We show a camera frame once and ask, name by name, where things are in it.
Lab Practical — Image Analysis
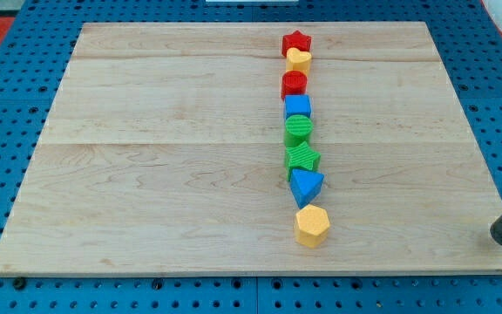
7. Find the blue cube block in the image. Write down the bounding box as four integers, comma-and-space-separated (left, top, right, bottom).
284, 94, 312, 119

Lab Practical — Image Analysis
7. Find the yellow hexagon block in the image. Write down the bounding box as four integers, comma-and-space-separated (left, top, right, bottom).
294, 204, 330, 249

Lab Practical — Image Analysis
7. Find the blue triangle block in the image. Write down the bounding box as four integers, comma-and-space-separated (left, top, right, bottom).
289, 168, 324, 208

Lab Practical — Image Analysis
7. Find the green star block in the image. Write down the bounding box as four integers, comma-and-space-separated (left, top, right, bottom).
284, 141, 322, 181

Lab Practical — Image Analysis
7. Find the green cylinder block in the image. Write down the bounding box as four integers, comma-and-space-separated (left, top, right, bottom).
284, 114, 314, 147

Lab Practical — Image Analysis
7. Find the red cylinder block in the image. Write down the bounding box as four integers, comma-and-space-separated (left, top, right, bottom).
281, 71, 308, 100

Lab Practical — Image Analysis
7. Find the yellow heart block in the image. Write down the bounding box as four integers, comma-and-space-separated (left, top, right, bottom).
286, 47, 312, 76

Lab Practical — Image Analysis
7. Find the red star block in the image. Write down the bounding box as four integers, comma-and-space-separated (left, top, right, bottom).
281, 30, 312, 57

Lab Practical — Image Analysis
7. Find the light wooden board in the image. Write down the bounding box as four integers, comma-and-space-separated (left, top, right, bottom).
0, 22, 502, 277

